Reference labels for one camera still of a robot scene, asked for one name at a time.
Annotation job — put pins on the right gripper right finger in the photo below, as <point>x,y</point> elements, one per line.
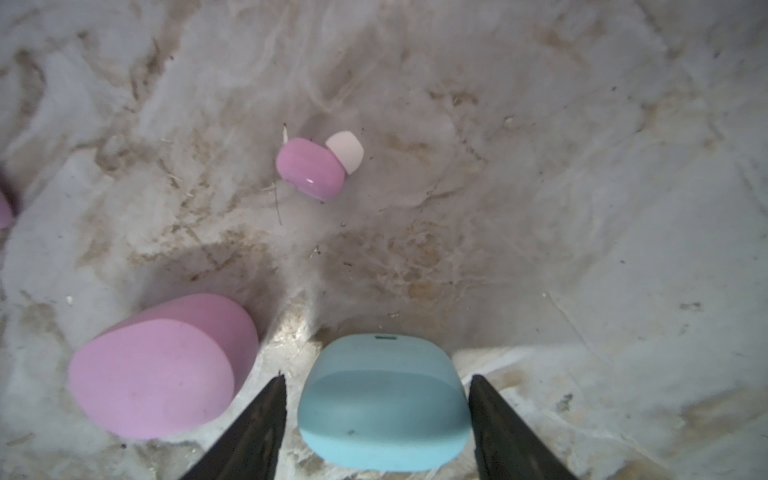
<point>505,446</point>

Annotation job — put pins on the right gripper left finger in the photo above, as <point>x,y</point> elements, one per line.
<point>249,449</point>

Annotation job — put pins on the blue earbud charging case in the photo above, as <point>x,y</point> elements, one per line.
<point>384,402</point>

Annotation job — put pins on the pink earbud charging case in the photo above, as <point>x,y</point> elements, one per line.
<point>166,370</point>

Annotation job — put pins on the pink earbud near case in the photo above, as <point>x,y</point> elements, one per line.
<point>320,171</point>

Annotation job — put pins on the pink earbud far left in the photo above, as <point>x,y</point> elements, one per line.
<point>6,212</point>

